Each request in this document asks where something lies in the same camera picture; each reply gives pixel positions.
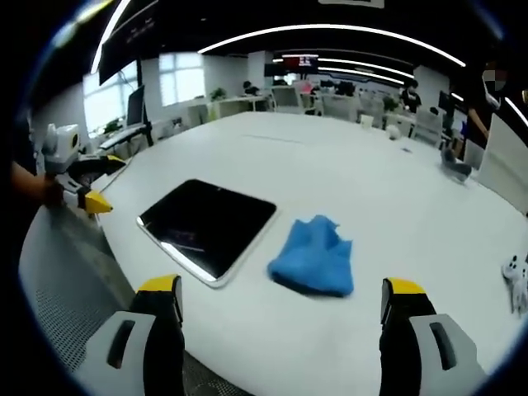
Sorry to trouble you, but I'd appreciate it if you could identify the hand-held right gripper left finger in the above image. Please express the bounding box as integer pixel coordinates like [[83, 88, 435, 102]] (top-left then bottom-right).
[[75, 273, 186, 396]]

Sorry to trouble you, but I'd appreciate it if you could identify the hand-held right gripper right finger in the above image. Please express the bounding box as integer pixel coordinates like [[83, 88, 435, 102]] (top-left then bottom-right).
[[379, 277, 488, 396]]

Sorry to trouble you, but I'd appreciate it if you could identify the black tablet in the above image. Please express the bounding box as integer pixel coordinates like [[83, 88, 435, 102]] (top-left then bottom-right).
[[136, 178, 279, 289]]

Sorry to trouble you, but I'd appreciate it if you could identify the blue cleaning cloth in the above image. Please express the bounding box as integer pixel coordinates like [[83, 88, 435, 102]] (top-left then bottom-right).
[[266, 214, 355, 298]]

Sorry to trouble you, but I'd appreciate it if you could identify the black computer monitor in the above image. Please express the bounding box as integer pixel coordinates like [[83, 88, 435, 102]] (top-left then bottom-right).
[[125, 84, 154, 145]]

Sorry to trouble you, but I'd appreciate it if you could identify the white game controller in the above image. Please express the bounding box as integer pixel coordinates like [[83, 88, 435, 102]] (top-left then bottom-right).
[[500, 254, 528, 317]]

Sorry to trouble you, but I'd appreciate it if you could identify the large hanging dark screen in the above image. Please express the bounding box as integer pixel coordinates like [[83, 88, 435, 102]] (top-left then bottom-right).
[[98, 0, 162, 87]]

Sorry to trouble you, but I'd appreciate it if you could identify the grey object on table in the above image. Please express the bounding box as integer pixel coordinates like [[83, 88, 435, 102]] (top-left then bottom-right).
[[439, 147, 474, 182]]

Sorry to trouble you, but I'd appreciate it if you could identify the white mesh office chair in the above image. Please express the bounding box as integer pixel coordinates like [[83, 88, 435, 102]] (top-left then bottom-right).
[[270, 84, 309, 116]]

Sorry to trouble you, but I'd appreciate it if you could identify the ceiling display screen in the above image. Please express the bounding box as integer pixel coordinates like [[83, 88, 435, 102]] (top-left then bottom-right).
[[282, 53, 319, 75]]

